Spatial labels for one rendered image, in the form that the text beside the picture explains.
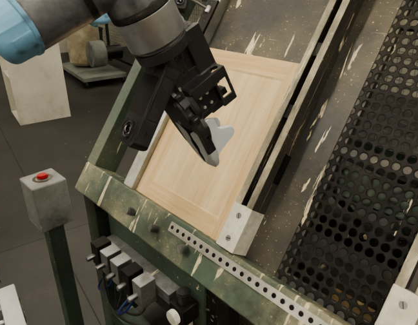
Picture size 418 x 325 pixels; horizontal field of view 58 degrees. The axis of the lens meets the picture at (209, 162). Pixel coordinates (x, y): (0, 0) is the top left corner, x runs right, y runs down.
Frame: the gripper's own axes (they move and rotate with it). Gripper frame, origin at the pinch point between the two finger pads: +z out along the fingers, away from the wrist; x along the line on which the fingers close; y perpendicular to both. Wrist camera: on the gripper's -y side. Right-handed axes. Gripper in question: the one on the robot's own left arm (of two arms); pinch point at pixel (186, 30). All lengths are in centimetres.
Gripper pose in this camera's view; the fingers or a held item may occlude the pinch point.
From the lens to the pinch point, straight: 135.6
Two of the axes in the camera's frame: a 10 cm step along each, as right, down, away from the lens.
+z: 5.7, 2.8, 7.7
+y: -8.1, 0.1, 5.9
